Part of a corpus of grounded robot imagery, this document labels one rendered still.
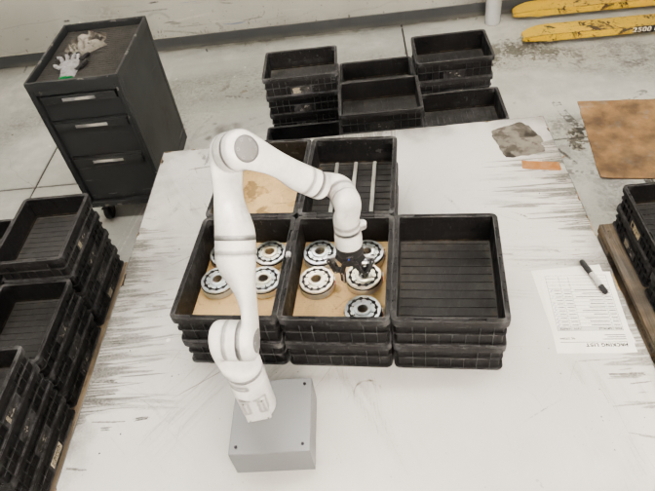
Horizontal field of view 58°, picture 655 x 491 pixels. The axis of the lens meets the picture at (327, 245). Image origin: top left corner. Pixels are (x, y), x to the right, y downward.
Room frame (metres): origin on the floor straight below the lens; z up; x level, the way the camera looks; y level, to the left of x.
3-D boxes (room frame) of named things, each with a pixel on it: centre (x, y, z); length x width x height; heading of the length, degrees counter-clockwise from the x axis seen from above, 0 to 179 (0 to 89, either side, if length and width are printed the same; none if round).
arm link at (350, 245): (1.15, -0.06, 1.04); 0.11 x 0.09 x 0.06; 167
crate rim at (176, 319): (1.21, 0.27, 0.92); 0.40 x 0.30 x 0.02; 167
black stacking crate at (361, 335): (1.14, -0.02, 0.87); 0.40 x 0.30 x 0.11; 167
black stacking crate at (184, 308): (1.21, 0.27, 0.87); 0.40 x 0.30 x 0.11; 167
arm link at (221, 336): (0.81, 0.25, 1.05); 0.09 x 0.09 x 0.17; 77
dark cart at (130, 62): (2.87, 1.00, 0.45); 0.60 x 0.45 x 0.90; 173
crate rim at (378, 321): (1.14, -0.02, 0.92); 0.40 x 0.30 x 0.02; 167
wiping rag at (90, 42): (2.99, 1.03, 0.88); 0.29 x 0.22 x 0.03; 173
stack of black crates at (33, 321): (1.54, 1.21, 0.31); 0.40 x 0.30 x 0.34; 173
